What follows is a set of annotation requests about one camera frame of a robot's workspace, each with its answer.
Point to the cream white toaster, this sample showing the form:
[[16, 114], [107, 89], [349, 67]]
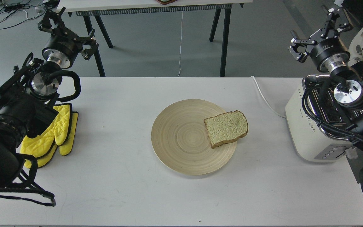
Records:
[[325, 118]]

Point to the yellow oven mitt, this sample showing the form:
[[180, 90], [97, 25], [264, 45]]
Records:
[[64, 149], [55, 134]]

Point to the slice of bread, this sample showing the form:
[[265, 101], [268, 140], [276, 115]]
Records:
[[226, 128]]

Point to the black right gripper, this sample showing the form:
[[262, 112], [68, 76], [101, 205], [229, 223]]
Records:
[[328, 51]]

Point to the white background table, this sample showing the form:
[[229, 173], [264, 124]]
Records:
[[96, 8]]

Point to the round bamboo plate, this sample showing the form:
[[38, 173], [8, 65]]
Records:
[[180, 140]]

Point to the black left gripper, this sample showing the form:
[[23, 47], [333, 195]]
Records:
[[64, 45]]

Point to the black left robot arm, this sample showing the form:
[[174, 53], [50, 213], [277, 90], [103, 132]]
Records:
[[27, 100]]

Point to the yellow oven mitt upper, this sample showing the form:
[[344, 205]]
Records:
[[55, 134]]

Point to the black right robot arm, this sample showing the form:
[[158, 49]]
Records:
[[325, 114]]

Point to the yellow oven mitt lower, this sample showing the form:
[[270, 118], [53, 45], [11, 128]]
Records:
[[64, 149]]

